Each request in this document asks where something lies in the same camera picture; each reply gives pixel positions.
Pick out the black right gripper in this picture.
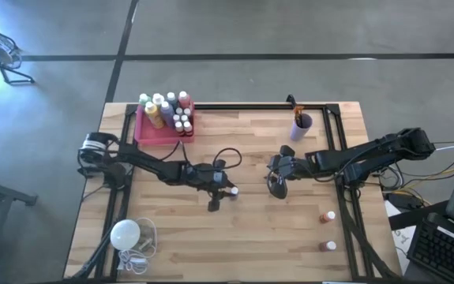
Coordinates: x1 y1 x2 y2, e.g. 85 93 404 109
266 144 313 200

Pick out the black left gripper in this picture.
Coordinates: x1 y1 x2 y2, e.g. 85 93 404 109
185 159 238 213

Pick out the large purple paint bottle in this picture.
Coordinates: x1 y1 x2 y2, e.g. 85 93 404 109
159 100 177 128

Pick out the large red paint bottle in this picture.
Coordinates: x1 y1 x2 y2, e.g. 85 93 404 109
178 91 194 112

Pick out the large yellow paint bottle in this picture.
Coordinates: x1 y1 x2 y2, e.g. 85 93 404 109
144 101 165 130

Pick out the large black paint bottle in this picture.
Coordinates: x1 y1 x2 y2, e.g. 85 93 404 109
166 92 180 114

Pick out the lavender cup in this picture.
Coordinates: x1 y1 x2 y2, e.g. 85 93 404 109
289 113 313 142

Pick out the pink plastic bin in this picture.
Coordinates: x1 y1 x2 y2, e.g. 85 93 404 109
133 101 196 146

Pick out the white bulb table lamp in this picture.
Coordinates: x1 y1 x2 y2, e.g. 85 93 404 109
109 217 159 253

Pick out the black power box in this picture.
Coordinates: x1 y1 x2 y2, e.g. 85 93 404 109
386 191 423 211

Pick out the white paper sheet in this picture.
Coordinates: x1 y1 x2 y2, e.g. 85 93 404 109
384 199 418 274

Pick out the black desk bar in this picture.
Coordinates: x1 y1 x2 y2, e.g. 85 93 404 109
388 200 451 232

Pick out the black keyboard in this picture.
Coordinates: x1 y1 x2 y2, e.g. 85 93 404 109
406 212 454 284

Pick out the black side stand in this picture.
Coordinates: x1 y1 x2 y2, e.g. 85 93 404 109
0 170 39 284

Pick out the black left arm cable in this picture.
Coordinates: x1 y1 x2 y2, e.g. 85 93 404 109
159 140 244 171

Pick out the yellow floor cable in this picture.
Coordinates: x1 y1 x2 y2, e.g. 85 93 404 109
382 153 454 198

